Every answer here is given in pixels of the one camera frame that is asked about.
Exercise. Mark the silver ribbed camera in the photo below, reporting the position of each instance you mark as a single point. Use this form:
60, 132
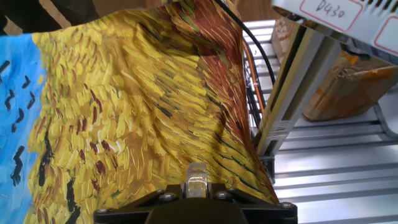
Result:
342, 15

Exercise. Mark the taped brown cardboard box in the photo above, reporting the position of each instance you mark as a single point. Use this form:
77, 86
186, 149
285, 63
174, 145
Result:
342, 93

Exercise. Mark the aluminium frame bar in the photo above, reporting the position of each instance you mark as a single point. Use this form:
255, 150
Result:
298, 84

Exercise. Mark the painted wheatfield tablecloth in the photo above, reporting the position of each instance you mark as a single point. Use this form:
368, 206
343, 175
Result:
124, 109

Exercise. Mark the black frame foot bracket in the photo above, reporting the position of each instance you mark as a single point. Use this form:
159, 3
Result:
268, 168

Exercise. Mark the black furniture piece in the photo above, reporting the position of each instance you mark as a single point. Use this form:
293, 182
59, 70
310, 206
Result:
18, 18

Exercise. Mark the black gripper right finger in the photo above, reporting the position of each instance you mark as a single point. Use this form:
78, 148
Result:
264, 207

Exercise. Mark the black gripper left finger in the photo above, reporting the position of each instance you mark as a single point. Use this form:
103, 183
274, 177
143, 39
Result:
130, 202

